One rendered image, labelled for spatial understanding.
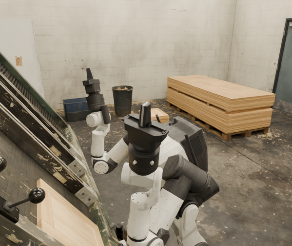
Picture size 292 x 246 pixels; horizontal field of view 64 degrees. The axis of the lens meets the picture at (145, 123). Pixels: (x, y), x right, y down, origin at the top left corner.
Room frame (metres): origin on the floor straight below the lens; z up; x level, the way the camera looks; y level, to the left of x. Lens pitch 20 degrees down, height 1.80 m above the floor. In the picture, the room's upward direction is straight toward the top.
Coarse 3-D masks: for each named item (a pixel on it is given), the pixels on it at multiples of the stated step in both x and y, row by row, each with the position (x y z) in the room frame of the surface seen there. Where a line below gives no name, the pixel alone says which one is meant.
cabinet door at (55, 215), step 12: (48, 192) 0.80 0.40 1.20; (48, 204) 0.72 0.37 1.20; (60, 204) 0.81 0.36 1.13; (48, 216) 0.66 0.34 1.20; (60, 216) 0.73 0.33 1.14; (72, 216) 0.81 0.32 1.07; (84, 216) 0.90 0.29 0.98; (48, 228) 0.60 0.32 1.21; (60, 228) 0.66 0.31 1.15; (72, 228) 0.72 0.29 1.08; (84, 228) 0.81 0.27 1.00; (96, 228) 0.90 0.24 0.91; (60, 240) 0.60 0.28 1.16; (72, 240) 0.66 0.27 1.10; (84, 240) 0.72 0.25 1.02; (96, 240) 0.80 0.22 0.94
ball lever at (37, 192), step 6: (30, 192) 0.46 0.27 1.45; (36, 192) 0.46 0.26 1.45; (42, 192) 0.47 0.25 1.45; (24, 198) 0.48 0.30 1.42; (30, 198) 0.45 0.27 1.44; (36, 198) 0.45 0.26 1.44; (42, 198) 0.46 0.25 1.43; (6, 204) 0.48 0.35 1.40; (12, 204) 0.48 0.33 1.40; (18, 204) 0.48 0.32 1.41; (12, 210) 0.48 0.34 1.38
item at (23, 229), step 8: (0, 216) 0.46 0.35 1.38; (0, 224) 0.46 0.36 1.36; (8, 224) 0.46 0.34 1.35; (16, 224) 0.47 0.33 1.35; (24, 224) 0.50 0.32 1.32; (32, 224) 0.52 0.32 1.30; (0, 232) 0.46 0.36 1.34; (8, 232) 0.46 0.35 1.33; (16, 232) 0.47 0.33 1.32; (24, 232) 0.48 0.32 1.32; (32, 232) 0.49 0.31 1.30; (40, 232) 0.52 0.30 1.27; (16, 240) 0.47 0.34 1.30; (24, 240) 0.47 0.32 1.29; (32, 240) 0.48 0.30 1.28; (40, 240) 0.49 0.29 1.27; (48, 240) 0.52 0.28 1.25; (56, 240) 0.54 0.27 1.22
